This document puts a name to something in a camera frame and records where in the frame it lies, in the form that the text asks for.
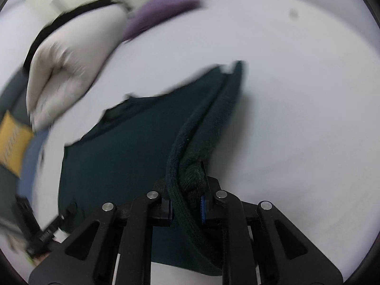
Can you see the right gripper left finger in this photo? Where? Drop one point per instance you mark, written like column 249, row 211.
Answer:
column 112, row 246

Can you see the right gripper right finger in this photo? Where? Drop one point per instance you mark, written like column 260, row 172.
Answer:
column 260, row 245

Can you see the dark green knit sweater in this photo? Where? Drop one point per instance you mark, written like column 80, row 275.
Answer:
column 166, row 139

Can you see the blue pillow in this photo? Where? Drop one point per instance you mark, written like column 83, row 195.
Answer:
column 31, row 162

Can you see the yellow embroidered cushion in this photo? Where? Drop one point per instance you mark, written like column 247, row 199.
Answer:
column 15, row 137

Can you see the white bed sheet mattress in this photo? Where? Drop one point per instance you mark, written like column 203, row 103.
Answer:
column 304, row 135

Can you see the rolled beige duvet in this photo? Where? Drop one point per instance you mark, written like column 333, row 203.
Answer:
column 68, row 61

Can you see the black garment behind duvet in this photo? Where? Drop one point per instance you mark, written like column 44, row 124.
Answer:
column 58, row 22

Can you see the purple cushion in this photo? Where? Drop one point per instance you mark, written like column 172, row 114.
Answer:
column 154, row 12

